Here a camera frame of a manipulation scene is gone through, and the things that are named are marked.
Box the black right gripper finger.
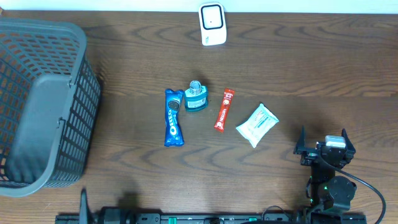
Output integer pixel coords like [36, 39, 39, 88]
[293, 126, 308, 155]
[341, 129, 356, 152]

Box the white teal wet wipes pack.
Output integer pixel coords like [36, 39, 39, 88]
[236, 103, 279, 148]

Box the red Nescafe coffee stick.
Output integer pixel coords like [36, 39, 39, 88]
[214, 88, 235, 133]

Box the teal mouthwash bottle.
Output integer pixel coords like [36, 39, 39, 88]
[184, 80, 208, 112]

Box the blue Oreo cookie pack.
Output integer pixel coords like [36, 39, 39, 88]
[164, 89, 184, 147]

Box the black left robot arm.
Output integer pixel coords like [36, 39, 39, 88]
[78, 189, 136, 224]

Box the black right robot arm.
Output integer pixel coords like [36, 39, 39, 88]
[293, 129, 357, 223]

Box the white barcode scanner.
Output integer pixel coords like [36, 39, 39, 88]
[198, 2, 227, 46]

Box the grey plastic shopping basket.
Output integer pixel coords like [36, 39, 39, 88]
[1, 18, 101, 197]

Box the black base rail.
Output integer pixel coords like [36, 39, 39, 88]
[55, 212, 368, 224]

